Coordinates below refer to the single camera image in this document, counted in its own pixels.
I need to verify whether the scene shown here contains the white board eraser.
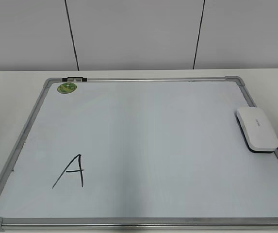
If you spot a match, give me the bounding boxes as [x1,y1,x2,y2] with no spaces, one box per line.
[236,107,278,153]

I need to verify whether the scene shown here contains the green round magnet sticker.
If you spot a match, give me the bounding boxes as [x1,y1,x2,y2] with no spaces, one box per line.
[57,83,77,94]

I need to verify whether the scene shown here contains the white board with grey frame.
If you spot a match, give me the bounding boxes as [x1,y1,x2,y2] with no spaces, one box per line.
[0,76,278,231]

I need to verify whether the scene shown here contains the black and grey frame clip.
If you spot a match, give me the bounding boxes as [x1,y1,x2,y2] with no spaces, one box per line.
[62,77,88,82]

